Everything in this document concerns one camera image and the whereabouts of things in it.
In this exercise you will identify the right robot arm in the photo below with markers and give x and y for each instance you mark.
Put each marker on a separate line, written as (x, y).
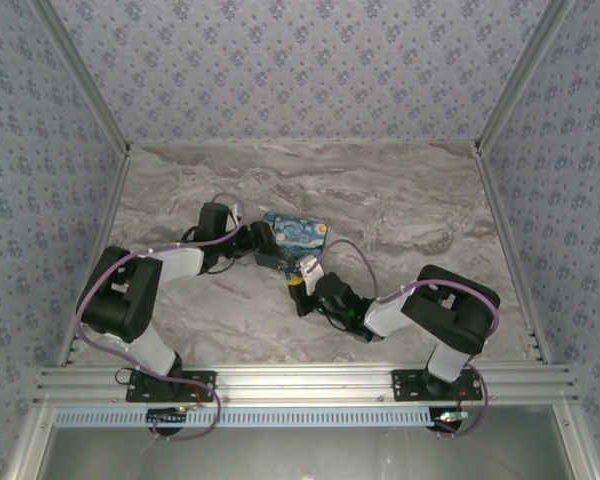
(450, 310)

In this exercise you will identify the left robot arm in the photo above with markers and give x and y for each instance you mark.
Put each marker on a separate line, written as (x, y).
(115, 300)

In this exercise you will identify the starry night print box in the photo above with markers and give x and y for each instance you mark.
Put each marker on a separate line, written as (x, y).
(297, 237)

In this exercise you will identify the grey metal panel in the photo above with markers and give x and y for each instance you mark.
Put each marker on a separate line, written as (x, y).
(305, 455)

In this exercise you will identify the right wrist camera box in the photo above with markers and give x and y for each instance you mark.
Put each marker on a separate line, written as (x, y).
(311, 275)

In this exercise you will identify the wide aluminium base rail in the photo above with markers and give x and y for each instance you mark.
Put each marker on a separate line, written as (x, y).
(305, 382)

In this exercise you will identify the aluminium side rail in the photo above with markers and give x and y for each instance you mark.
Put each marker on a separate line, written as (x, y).
(100, 250)
(512, 250)

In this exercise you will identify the aluminium frame corner post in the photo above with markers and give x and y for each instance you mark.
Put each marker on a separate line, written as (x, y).
(525, 75)
(80, 75)

